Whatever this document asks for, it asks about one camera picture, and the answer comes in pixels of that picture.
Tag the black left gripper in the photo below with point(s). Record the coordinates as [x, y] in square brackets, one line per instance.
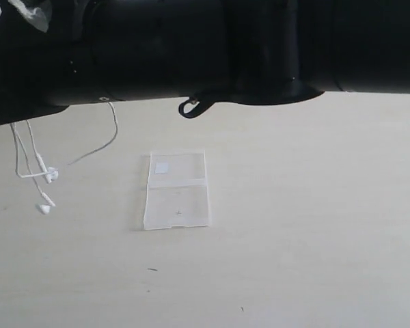
[40, 73]

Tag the white wired earphones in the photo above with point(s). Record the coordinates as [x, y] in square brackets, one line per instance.
[48, 173]

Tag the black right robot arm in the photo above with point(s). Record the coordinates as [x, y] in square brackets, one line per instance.
[246, 52]

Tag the clear plastic storage case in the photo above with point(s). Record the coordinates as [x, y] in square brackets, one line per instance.
[177, 191]

